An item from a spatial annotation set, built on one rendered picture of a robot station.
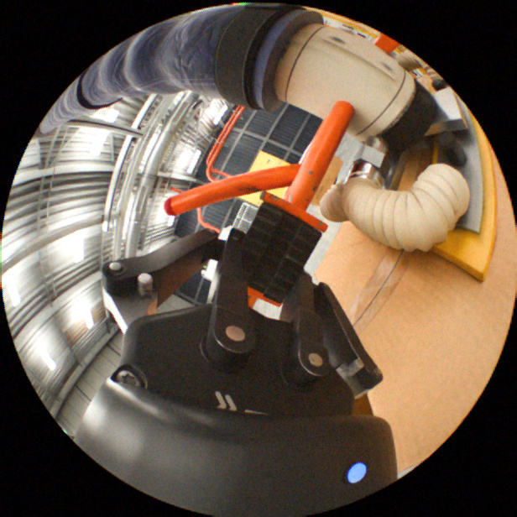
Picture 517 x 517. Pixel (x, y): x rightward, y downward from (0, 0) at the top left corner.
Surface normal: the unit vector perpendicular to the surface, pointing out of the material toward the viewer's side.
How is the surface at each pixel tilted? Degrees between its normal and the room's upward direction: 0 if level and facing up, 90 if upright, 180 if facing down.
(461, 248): 1
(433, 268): 1
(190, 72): 91
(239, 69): 90
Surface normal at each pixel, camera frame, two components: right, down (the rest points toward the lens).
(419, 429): -0.90, -0.43
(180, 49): -0.40, 0.80
